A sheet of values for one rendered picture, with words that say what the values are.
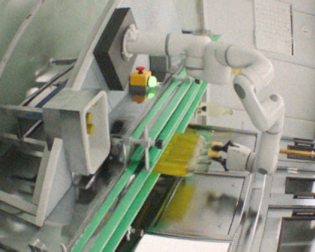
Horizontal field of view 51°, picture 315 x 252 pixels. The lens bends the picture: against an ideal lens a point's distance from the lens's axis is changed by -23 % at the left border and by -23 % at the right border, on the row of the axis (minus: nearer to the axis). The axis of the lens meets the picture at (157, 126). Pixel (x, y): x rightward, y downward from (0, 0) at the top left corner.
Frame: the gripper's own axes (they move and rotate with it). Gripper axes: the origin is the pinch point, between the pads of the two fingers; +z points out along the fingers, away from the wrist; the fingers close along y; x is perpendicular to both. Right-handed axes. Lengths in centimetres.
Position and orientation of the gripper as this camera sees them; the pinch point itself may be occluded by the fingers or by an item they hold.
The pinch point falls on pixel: (217, 153)
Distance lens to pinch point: 160.0
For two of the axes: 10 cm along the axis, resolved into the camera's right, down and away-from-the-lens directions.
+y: -0.1, -9.0, -4.3
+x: -5.3, 3.7, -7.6
